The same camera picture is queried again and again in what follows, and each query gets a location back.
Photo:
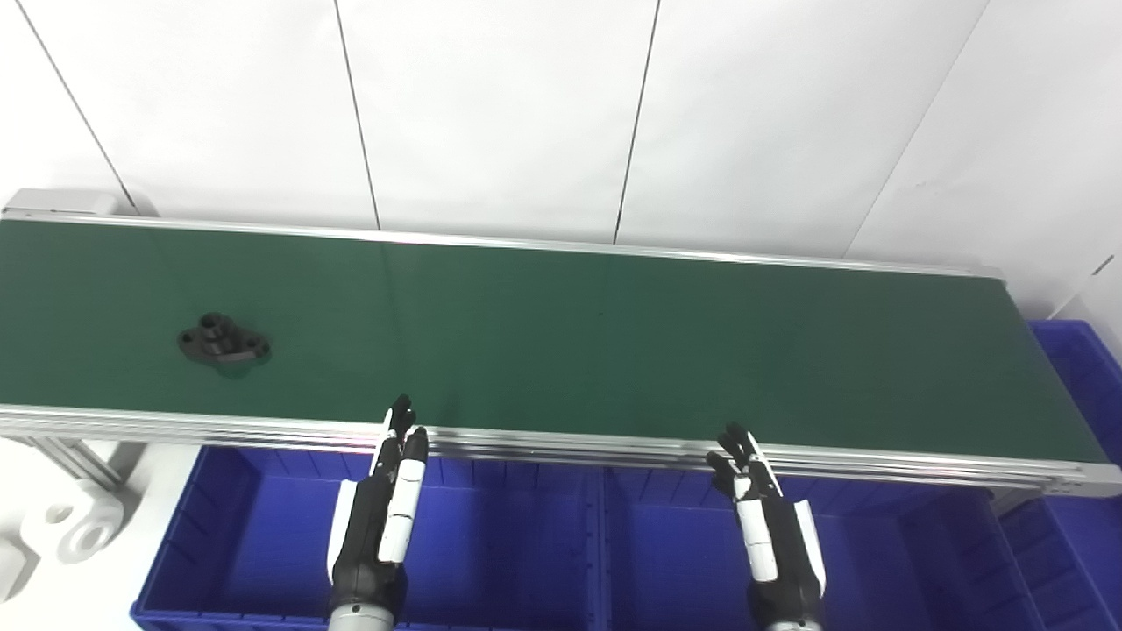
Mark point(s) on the white round-holed plastic part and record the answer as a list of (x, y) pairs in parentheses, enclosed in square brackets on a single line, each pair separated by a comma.
[(83, 530)]

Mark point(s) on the black flanged machine part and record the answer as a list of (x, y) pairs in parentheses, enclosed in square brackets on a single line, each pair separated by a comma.
[(223, 340)]

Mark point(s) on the blue plastic bin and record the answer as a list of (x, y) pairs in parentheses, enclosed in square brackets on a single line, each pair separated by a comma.
[(263, 543), (1082, 377), (877, 561)]

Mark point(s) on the aluminium conveyor support leg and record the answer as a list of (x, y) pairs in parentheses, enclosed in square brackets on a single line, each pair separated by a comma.
[(74, 460)]

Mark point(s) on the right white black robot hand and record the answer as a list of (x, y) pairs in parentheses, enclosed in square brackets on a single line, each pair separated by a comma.
[(776, 552)]

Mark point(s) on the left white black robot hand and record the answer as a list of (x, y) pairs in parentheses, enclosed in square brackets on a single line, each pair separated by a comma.
[(377, 526)]

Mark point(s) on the white blocky plastic part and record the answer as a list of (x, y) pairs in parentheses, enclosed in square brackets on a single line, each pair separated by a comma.
[(13, 570)]

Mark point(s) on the green conveyor belt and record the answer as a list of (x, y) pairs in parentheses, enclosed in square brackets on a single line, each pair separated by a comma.
[(561, 333)]

